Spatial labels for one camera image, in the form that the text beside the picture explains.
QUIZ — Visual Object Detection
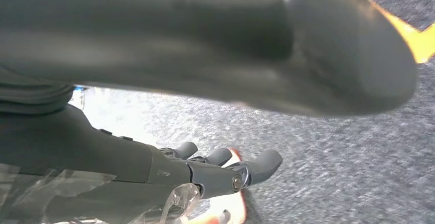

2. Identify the yellow floor tape outline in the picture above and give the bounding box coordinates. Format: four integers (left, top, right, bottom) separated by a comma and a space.
369, 0, 435, 64

